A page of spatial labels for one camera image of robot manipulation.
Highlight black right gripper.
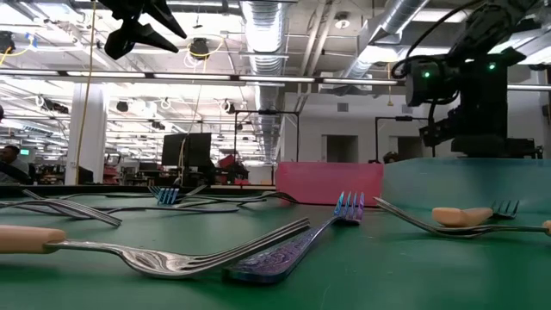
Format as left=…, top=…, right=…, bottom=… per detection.
left=419, top=101, right=509, bottom=158

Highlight iridescent rainbow fork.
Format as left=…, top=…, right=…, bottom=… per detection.
left=98, top=205, right=240, bottom=215
left=148, top=185, right=180, bottom=206
left=221, top=191, right=366, bottom=285

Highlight black metal fork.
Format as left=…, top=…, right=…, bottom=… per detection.
left=174, top=195, right=268, bottom=208
left=253, top=191, right=299, bottom=204

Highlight black monitor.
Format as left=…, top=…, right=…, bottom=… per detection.
left=161, top=132, right=213, bottom=168
left=507, top=138, right=537, bottom=157

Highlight teal plastic bin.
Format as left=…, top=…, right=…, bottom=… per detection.
left=381, top=157, right=551, bottom=214

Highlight black ceiling device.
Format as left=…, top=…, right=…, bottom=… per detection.
left=188, top=36, right=212, bottom=61
left=0, top=30, right=16, bottom=55

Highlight long ceiling light strip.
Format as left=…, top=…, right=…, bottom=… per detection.
left=0, top=67, right=551, bottom=92

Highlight white column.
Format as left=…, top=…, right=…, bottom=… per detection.
left=64, top=83, right=109, bottom=186

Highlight pink plastic bin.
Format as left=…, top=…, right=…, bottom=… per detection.
left=275, top=161, right=385, bottom=207

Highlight person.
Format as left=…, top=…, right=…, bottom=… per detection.
left=0, top=145, right=38, bottom=185

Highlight green table mat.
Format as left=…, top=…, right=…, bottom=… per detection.
left=0, top=191, right=551, bottom=310

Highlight round ceiling sensor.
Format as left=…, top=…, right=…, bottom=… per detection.
left=333, top=11, right=351, bottom=30

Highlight black frame stand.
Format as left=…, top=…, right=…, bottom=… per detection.
left=232, top=109, right=301, bottom=164
left=374, top=115, right=436, bottom=164

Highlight ribbed silver ventilation duct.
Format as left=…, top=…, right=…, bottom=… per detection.
left=238, top=0, right=288, bottom=164

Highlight smooth silver ventilation duct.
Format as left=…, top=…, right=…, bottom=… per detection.
left=342, top=0, right=431, bottom=83

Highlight black table frame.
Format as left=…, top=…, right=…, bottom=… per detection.
left=0, top=183, right=276, bottom=195

